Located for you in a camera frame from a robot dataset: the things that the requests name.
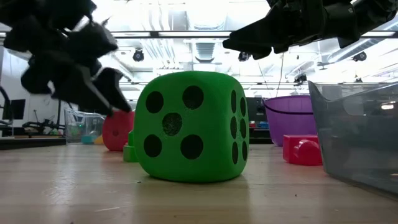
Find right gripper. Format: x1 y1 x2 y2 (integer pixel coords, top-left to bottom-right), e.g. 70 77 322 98
222 0 327 60

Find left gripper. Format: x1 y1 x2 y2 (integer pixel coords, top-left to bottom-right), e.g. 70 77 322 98
2 15 133 116

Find red foam dice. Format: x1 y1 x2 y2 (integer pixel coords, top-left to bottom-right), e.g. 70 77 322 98
101 109 136 152

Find green toy block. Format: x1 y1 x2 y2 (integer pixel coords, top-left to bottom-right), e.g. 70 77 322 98
123 129 140 163

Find green foam dice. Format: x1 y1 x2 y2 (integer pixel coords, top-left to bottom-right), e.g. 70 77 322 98
133 70 250 184

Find red toy block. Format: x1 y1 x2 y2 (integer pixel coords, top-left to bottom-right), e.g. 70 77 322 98
282 134 323 166

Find clear plastic bin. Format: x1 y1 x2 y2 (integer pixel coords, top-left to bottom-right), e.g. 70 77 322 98
64 108 106 146

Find large black monitor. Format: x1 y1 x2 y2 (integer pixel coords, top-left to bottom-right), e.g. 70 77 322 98
247 96 267 123

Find small black monitor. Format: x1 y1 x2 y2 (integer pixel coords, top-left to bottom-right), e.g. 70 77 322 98
2 98 26 121

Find purple plastic bucket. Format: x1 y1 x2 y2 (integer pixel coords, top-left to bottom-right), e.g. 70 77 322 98
262 95 317 147

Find grey translucent plastic bin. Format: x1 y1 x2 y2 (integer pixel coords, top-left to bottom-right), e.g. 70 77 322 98
307 80 398 200

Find thin hanging wire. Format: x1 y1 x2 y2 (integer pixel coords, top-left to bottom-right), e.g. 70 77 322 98
278 52 285 91

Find black overhead frame bar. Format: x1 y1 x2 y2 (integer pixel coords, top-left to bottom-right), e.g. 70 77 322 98
110 30 398 39

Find black table edge rail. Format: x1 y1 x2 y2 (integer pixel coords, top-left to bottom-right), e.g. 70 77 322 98
0 136 67 151

